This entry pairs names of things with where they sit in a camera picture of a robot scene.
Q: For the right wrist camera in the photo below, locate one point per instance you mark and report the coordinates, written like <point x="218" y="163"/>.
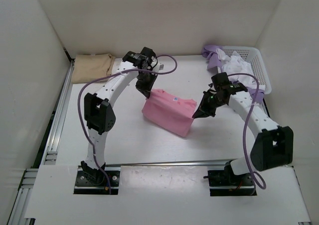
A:
<point x="220" y="82"/>

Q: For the beige t shirt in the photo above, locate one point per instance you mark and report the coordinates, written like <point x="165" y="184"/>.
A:
<point x="90" y="67"/>

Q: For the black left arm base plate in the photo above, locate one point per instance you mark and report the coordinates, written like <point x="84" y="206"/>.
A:
<point x="97" y="185"/>

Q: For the white plastic laundry basket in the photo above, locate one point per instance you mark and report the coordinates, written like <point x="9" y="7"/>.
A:
<point x="253" y="56"/>

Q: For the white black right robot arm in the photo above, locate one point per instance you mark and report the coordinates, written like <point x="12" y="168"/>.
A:
<point x="266" y="144"/>

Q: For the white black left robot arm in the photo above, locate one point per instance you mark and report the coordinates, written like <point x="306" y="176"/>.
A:
<point x="100" y="117"/>

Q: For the lavender t shirt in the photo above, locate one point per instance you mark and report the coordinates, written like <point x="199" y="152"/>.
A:
<point x="209" y="53"/>

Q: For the white t shirt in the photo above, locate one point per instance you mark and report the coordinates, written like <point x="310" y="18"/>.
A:
<point x="235" y="64"/>

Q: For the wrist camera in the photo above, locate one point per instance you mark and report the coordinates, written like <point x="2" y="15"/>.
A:
<point x="144" y="57"/>
<point x="220" y="82"/>

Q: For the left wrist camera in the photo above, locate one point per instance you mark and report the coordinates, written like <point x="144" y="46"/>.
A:
<point x="144" y="57"/>

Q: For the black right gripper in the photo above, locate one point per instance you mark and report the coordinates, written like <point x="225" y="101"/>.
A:
<point x="199" y="113"/>

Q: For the pink t shirt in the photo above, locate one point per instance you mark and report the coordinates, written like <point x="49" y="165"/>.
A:
<point x="169" y="112"/>

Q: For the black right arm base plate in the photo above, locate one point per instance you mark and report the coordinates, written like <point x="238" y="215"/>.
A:
<point x="221" y="185"/>

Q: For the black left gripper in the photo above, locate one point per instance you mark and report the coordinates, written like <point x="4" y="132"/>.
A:
<point x="145" y="89"/>

